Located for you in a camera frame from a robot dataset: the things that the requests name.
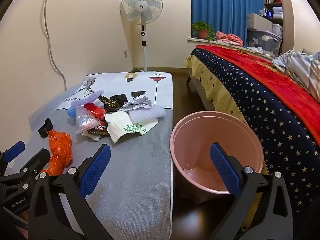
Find potted green plant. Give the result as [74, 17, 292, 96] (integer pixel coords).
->
[191, 21, 217, 42]

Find dark bookshelf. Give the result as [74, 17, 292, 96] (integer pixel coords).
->
[261, 0, 284, 28]

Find purple bubble wrap strip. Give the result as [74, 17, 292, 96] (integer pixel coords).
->
[71, 89, 105, 107]

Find pink folded cloth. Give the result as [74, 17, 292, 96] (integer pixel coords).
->
[215, 31, 244, 46]

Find white standing fan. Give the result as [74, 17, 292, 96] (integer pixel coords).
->
[119, 0, 163, 72]

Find star pattern bedspread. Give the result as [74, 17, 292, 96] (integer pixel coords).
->
[185, 45, 320, 228]

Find blue white striped quilt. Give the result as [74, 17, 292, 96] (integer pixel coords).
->
[271, 50, 320, 103]

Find clear zip bag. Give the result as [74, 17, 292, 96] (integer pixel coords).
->
[74, 105, 100, 135]

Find black elastic strap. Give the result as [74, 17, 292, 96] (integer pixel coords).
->
[38, 119, 54, 138]

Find white paper bag bamboo print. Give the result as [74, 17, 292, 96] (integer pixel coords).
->
[104, 111, 159, 144]

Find white stacked bins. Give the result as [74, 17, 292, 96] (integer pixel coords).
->
[272, 24, 284, 38]

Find blue curtain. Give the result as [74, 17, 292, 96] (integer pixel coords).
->
[190, 0, 266, 48]

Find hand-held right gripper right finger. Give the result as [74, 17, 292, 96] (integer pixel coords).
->
[209, 142, 293, 240]

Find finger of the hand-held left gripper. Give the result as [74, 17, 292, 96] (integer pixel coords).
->
[0, 148, 51, 193]
[0, 141, 25, 165]

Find printed grey white tablecloth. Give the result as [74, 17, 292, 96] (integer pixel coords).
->
[29, 72, 174, 240]

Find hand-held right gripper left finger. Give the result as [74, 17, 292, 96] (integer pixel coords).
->
[27, 144, 115, 240]

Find red plastic bag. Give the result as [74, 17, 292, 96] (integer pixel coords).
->
[84, 102, 107, 120]

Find orange plastic bag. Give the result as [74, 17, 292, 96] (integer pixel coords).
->
[40, 129, 73, 177]

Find white plastic bag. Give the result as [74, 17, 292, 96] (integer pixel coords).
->
[129, 106, 167, 123]

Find grey white storage box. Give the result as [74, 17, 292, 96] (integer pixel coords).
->
[246, 13, 273, 32]

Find pink plastic bucket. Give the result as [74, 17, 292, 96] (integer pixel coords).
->
[170, 111, 265, 204]

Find clear storage bin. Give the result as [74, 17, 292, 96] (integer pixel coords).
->
[246, 29, 283, 55]

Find red blanket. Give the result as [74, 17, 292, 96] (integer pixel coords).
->
[194, 44, 320, 147]

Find dark camouflage cloth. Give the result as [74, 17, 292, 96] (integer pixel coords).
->
[98, 94, 130, 112]

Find black cloth piece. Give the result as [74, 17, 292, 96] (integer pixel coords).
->
[82, 121, 110, 142]

